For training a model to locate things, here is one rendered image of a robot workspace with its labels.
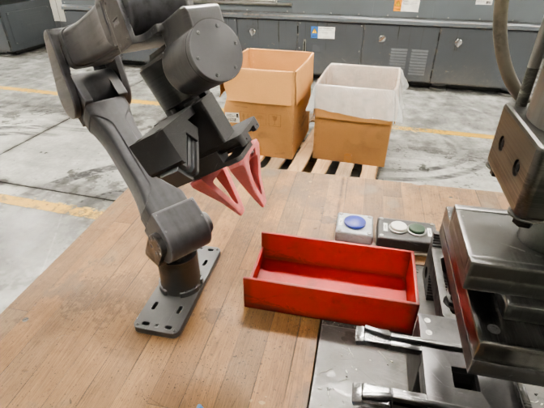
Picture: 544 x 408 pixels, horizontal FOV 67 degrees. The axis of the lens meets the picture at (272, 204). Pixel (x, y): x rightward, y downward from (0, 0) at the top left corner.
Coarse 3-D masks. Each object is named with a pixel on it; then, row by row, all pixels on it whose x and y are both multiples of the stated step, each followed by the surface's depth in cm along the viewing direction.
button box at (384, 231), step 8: (376, 224) 80; (384, 224) 77; (408, 224) 77; (424, 224) 77; (432, 224) 77; (376, 232) 77; (384, 232) 75; (392, 232) 75; (400, 232) 75; (408, 232) 75; (424, 232) 75; (432, 232) 75; (376, 240) 75; (384, 240) 74; (392, 240) 74; (400, 240) 73; (408, 240) 73; (416, 240) 73; (424, 240) 73; (392, 248) 75; (400, 248) 74; (408, 248) 74; (416, 248) 74; (424, 248) 73; (424, 256) 74
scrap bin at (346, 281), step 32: (288, 256) 72; (320, 256) 70; (352, 256) 69; (384, 256) 67; (256, 288) 61; (288, 288) 60; (320, 288) 59; (352, 288) 67; (384, 288) 67; (416, 288) 59; (352, 320) 60; (384, 320) 59
